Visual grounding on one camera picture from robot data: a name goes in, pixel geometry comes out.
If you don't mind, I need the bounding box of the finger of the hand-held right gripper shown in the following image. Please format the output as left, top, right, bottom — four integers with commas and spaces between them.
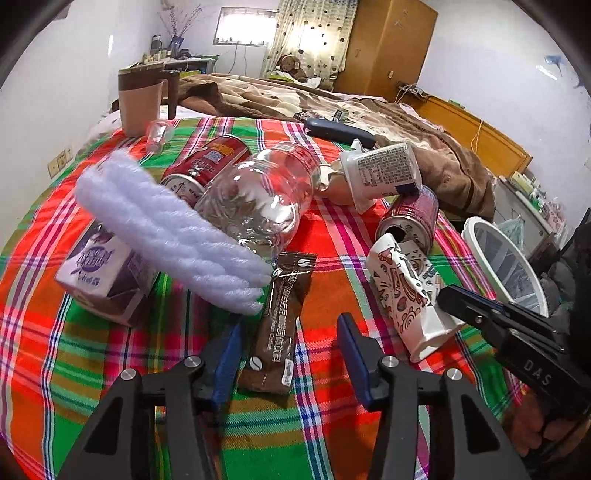
443, 284, 566, 344
437, 295, 513, 347

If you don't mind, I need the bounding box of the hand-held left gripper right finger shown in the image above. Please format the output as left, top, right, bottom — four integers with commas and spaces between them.
336, 313, 532, 480

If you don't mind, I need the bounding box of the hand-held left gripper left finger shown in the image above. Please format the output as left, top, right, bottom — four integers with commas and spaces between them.
55, 322, 245, 480

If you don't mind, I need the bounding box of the white waste bin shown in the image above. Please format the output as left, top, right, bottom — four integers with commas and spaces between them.
462, 216, 550, 318

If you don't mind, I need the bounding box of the brown coffee packet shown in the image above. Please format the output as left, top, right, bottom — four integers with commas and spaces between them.
238, 251, 318, 395

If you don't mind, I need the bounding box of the printed paper cup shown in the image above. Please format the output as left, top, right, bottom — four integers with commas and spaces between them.
366, 233, 467, 363

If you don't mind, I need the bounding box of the red cartoon drink can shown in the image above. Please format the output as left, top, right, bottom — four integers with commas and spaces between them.
161, 135, 252, 208

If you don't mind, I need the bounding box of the person's right hand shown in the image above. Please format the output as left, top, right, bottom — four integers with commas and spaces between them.
508, 390, 583, 460

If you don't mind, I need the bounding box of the colourful plaid cloth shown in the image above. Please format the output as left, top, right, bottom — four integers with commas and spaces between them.
0, 115, 527, 480

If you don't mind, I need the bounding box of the dark red drink can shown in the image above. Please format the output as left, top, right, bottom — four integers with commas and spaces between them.
374, 185, 440, 254

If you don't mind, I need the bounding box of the grey bedside cabinet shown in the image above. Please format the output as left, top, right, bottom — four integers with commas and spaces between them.
496, 173, 568, 259

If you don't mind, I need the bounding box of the brown patterned blanket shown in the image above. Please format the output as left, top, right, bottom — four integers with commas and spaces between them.
178, 73, 497, 222

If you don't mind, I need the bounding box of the purple milk carton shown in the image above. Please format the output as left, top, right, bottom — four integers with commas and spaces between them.
54, 222, 160, 328

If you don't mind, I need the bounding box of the white fluffy chenille cloth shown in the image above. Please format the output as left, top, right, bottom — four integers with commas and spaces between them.
75, 152, 273, 317

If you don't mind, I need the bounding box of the clear plastic bottle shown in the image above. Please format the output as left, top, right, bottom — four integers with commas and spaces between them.
193, 143, 324, 252

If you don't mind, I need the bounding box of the white labelled plastic cup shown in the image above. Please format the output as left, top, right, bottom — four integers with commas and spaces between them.
339, 141, 423, 213

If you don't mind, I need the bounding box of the crumpled beige paper wrapper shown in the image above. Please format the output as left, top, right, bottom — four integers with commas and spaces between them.
316, 164, 357, 205

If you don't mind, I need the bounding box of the wooden headboard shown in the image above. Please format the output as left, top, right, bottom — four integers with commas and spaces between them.
413, 95, 534, 178

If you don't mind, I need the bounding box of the dark blue glasses case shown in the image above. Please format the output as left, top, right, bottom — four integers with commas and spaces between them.
302, 117, 376, 149

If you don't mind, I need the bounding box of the small clear cup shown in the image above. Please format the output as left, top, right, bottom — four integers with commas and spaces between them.
145, 119, 175, 155

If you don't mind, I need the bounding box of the floral bed sheet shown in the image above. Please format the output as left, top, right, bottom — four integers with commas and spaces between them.
88, 108, 125, 139

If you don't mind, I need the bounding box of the wooden wardrobe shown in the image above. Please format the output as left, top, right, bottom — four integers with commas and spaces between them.
332, 0, 439, 103

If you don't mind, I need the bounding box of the brown teddy bear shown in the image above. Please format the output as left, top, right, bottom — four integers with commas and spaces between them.
276, 54, 309, 83

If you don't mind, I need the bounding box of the cluttered desk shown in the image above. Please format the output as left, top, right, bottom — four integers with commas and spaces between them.
141, 34, 218, 75

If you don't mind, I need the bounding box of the heart patterned curtain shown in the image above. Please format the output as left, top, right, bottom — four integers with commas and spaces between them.
261, 0, 361, 79

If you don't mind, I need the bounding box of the vase with dry branches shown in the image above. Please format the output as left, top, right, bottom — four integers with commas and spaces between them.
159, 4, 204, 51

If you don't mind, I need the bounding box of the window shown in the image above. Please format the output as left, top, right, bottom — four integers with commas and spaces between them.
212, 7, 278, 47

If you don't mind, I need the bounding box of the wall socket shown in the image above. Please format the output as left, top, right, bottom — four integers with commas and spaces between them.
48, 147, 74, 178

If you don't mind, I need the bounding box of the tan tumbler brown handle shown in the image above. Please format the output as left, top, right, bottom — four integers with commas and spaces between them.
117, 69, 180, 138

